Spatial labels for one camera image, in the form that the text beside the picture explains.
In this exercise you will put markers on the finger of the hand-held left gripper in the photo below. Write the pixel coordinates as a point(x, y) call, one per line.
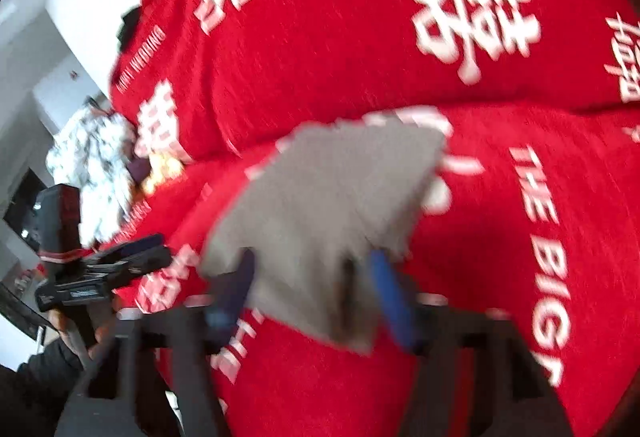
point(132, 248)
point(145, 264)

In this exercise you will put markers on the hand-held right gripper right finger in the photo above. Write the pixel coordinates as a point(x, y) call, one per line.
point(395, 302)

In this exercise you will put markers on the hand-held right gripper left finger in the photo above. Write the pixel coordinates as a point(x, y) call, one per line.
point(227, 289)

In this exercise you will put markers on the grey small garment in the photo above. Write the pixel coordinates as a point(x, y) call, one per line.
point(325, 197)

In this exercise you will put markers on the person's left forearm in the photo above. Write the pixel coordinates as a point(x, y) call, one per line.
point(40, 392)

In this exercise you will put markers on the person's left hand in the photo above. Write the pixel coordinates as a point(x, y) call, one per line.
point(85, 332)

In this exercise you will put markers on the dark furniture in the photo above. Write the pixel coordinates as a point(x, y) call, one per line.
point(25, 204)

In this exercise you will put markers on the white grey patterned cloth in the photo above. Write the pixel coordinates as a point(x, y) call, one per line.
point(95, 167)

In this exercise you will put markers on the dark purple cloth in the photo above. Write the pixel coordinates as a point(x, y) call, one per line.
point(140, 169)

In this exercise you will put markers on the yellow orange cloth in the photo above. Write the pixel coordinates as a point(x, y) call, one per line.
point(160, 172)

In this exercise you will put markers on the red printed blanket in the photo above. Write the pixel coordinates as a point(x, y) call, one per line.
point(350, 67)

